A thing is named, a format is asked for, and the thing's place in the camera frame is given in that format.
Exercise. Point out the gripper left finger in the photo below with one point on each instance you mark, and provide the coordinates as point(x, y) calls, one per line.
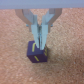
point(34, 26)

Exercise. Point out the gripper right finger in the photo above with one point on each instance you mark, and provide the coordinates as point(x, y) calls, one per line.
point(45, 27)

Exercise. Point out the purple block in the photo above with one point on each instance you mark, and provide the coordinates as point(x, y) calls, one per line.
point(36, 54)

